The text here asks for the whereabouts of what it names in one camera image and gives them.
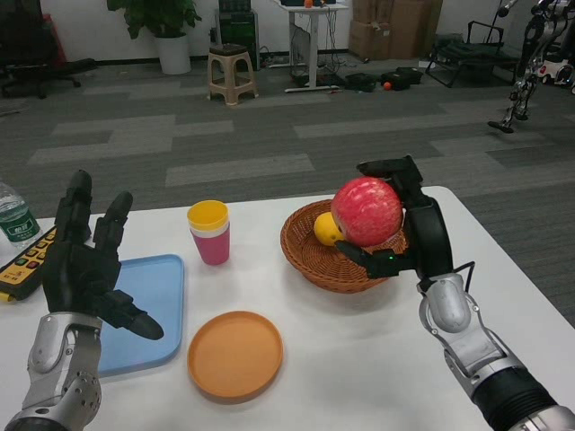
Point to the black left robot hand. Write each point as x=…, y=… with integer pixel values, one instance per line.
x=81, y=274

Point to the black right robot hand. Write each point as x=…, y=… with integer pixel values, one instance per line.
x=429, y=238

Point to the red apple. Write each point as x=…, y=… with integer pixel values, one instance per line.
x=368, y=211

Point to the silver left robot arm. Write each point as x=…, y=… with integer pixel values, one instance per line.
x=54, y=359

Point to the yellow black remote controller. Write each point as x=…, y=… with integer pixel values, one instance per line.
x=22, y=269

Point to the blue rectangular tray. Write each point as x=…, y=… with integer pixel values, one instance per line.
x=153, y=287

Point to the clear water bottle green label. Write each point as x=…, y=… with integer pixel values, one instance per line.
x=18, y=220

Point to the yellow lemon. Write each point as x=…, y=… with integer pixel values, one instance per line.
x=325, y=229

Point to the brown wicker basket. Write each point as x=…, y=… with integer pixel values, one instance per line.
x=314, y=265

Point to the pink plastic cup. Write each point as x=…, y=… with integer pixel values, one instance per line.
x=211, y=249

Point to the white plastic cup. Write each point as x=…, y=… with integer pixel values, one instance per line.
x=209, y=235

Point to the yellow plastic cup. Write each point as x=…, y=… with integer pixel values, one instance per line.
x=207, y=215

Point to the large black floor case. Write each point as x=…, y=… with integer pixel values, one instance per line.
x=404, y=77

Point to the small black floor case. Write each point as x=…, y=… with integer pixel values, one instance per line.
x=360, y=83

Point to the orange round plate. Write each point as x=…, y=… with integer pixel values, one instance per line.
x=233, y=354

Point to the black folding cot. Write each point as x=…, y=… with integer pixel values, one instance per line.
x=471, y=56

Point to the medium brown carton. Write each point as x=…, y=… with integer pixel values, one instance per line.
x=368, y=40

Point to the white wheeled vehicle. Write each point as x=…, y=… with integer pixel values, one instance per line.
x=557, y=72

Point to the large brown carton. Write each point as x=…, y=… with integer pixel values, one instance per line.
x=415, y=27

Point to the silver humanoid robot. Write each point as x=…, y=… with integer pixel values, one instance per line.
x=532, y=40

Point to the white standing desk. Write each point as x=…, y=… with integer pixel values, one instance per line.
x=314, y=45

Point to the small brown carton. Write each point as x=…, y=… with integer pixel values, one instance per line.
x=370, y=11

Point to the potted plant in white pot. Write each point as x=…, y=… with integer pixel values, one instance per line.
x=174, y=54

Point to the black office chair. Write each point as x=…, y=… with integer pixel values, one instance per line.
x=27, y=40

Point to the beige stool with dark seat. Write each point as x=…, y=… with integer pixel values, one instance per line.
x=232, y=56

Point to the black equipment rack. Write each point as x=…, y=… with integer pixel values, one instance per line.
x=238, y=31

